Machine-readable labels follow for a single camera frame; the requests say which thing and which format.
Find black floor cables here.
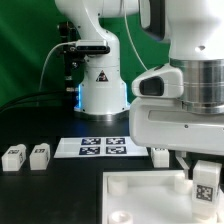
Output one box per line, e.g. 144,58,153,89
0,89,78,116

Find white square tabletop tray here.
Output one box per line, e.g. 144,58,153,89
102,170,224,224

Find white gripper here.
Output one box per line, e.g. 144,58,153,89
129,97,224,179

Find grey mounted camera bar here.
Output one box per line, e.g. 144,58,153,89
75,40,110,54

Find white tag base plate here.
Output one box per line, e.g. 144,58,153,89
54,136,148,158

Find white camera cable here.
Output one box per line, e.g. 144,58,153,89
38,42,78,93

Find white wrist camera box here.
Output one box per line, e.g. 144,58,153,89
132,63,184,98

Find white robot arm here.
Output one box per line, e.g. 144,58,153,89
55,0,224,156

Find black camera stand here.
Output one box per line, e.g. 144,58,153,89
57,21,84,108

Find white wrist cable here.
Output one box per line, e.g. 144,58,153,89
122,0,149,72

